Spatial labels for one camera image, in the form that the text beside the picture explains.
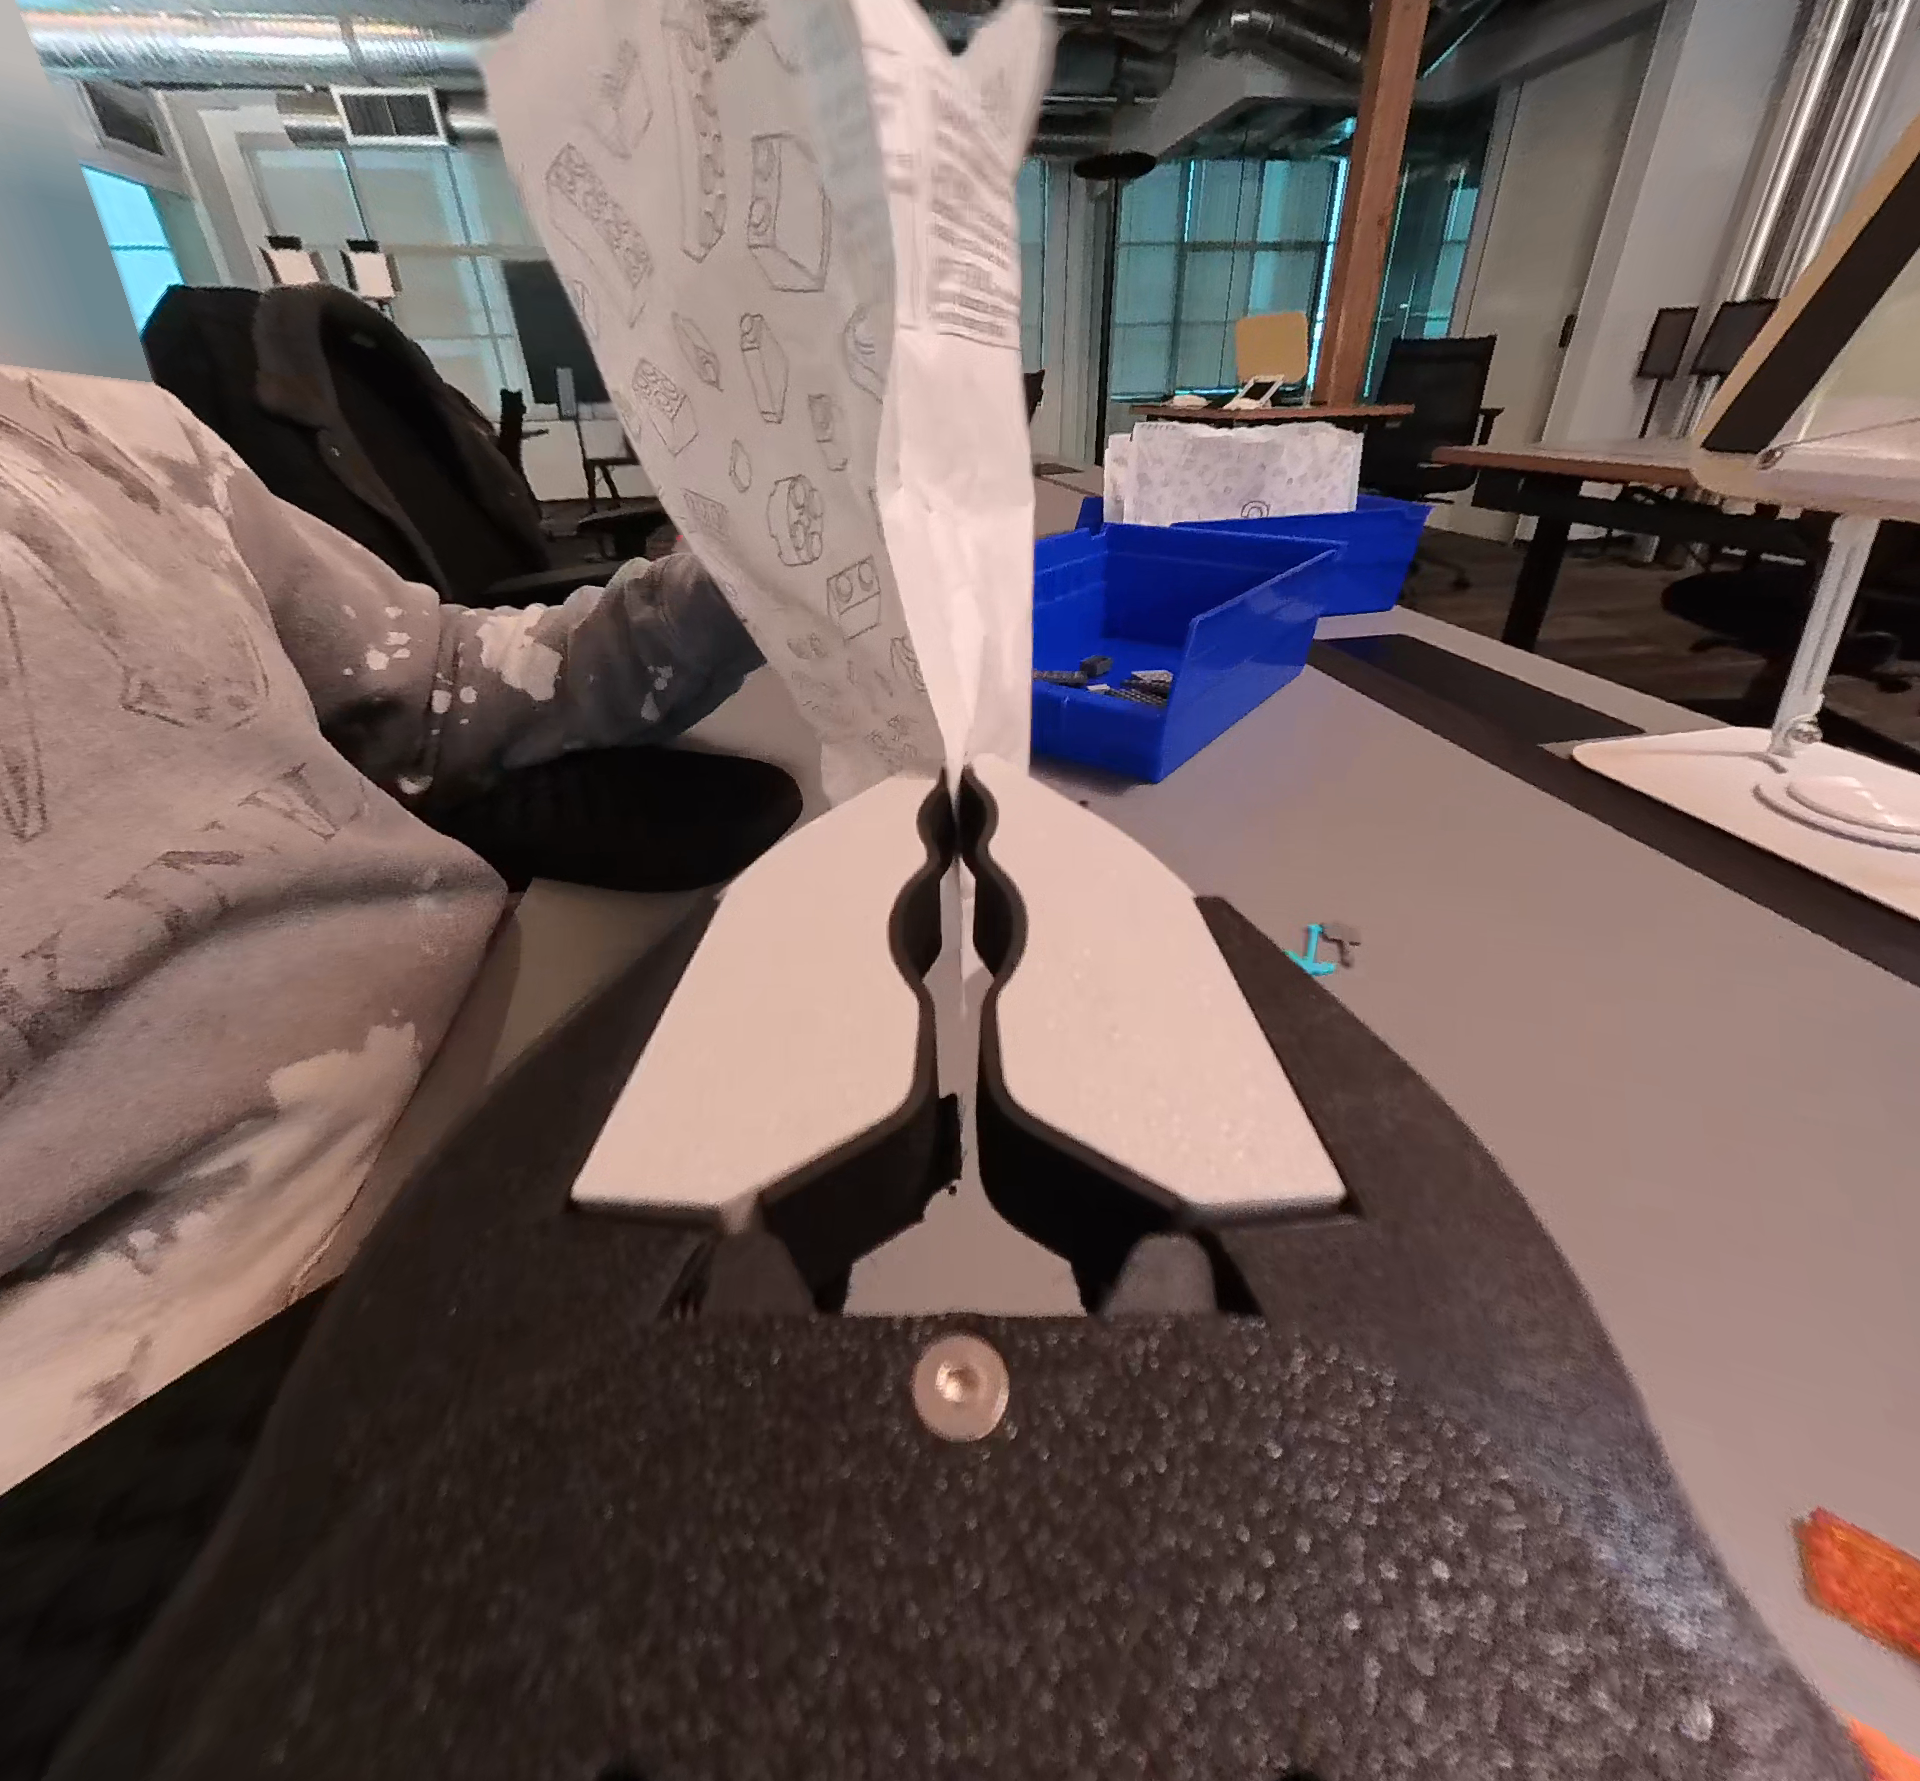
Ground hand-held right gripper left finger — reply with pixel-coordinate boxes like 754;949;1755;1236
573;767;963;1231

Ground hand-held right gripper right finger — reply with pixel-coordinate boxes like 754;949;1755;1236
958;764;1349;1231

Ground blue plastic bin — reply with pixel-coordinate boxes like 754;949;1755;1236
1027;519;1349;786
1072;488;1439;620

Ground white paper bag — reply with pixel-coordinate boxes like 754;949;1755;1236
480;0;1062;1021

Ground person's left forearm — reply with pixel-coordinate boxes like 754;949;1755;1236
324;544;769;800

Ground large orange lego plate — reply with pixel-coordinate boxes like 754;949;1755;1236
1789;1506;1920;1667

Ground black wrist rest pad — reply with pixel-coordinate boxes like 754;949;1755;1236
413;742;811;900

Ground black office chair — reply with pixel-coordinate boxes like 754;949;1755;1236
1356;333;1505;514
142;279;665;609

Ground wooden desk black legs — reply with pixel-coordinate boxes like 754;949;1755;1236
1432;438;1850;650

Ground white stand base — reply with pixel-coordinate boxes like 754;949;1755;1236
1571;113;1920;929

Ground ceiling air vent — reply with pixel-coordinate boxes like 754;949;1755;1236
327;85;453;148

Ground wooden support post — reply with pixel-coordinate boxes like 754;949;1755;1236
1313;0;1468;411

